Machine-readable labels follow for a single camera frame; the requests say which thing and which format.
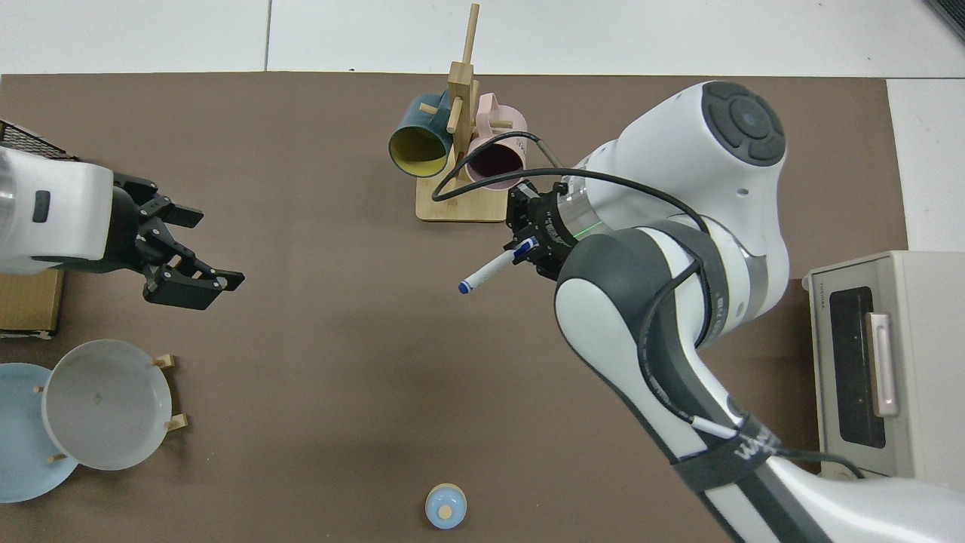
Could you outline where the grey plate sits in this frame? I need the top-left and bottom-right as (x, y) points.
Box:
(41, 339), (173, 471)

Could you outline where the dark teal mug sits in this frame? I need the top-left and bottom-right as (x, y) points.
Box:
(388, 92), (455, 179)

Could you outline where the dark corner object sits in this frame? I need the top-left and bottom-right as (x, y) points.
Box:
(926, 0), (965, 42)

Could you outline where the blue and white marker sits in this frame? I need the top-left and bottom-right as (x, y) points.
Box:
(458, 236), (541, 296)

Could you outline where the brown table cloth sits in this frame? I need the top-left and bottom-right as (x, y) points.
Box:
(0, 72), (909, 543)

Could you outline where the pink mug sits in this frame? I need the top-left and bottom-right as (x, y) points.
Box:
(464, 93), (528, 192)

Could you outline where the pale toaster oven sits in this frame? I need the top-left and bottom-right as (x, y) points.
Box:
(803, 250), (965, 483)

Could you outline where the light blue plate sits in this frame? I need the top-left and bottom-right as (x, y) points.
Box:
(0, 363), (80, 504)

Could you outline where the wooden plate rack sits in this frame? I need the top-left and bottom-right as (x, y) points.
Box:
(34, 353), (189, 462)

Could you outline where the wooden cup stand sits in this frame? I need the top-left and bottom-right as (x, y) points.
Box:
(415, 2), (511, 223)

